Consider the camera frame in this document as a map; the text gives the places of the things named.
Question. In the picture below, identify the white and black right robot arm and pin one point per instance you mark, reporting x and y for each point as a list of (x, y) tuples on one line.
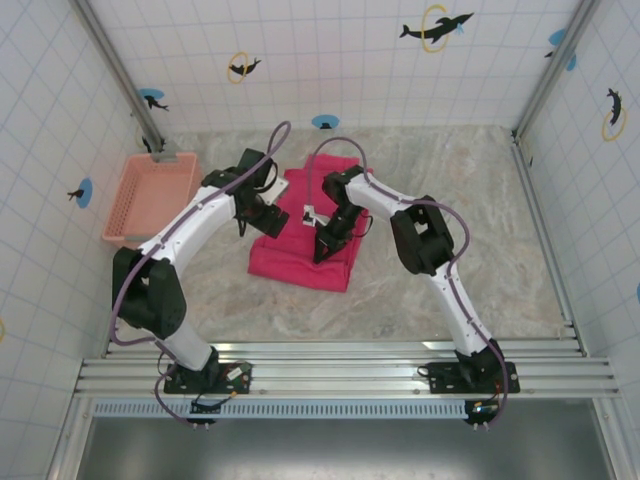
[(425, 235)]

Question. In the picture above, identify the blue shapes wall sticker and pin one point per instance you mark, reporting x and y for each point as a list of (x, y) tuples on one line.
[(556, 37)]

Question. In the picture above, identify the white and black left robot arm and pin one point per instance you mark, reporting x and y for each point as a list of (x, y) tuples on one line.
[(195, 230)]

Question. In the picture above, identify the black connector board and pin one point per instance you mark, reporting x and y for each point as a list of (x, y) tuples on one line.
[(206, 406)]

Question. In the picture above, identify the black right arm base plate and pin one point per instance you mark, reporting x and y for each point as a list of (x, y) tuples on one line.
[(442, 377)]

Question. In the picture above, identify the blue circle black seal sticker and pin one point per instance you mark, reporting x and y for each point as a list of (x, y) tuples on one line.
[(84, 192)]

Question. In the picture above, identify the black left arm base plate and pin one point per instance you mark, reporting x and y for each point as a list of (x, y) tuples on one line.
[(230, 386)]

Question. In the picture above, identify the blue oval black fish sticker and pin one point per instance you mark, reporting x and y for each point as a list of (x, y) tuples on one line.
[(325, 121)]

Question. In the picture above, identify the small circuit board green light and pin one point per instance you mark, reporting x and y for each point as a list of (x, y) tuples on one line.
[(484, 407)]

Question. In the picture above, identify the aluminium rail beam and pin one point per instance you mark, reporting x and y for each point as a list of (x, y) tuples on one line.
[(350, 372)]

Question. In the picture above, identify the aluminium corner post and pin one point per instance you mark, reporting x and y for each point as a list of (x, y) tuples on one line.
[(555, 70), (120, 75)]

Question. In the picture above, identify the blue circle shark sticker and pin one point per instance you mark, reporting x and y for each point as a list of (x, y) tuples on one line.
[(152, 97)]

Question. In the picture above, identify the magenta long pants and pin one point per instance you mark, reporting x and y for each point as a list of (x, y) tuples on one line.
[(300, 260)]

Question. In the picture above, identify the pink plastic basket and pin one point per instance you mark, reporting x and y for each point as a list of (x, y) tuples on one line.
[(145, 200)]

